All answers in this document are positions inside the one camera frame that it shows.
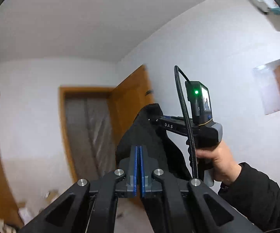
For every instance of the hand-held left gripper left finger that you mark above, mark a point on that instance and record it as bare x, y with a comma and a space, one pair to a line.
136, 170

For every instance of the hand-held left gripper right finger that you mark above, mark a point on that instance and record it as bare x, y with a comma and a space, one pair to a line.
143, 170

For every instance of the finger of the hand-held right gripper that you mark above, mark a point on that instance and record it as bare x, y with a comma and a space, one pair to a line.
155, 121

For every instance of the black garment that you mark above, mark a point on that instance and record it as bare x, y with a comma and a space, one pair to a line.
164, 155

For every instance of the person's right forearm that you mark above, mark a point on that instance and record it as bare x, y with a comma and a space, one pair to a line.
263, 199

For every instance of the person's right hand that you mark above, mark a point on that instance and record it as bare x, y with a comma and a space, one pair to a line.
224, 165

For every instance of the wooden door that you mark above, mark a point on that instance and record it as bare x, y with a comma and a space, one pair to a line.
130, 97

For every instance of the clear plastic door curtain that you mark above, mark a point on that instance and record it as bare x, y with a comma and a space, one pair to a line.
89, 131

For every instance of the square wall mirror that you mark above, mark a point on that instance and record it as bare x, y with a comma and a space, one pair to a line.
268, 89

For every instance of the wooden door frame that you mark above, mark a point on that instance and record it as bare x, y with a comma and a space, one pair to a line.
63, 126

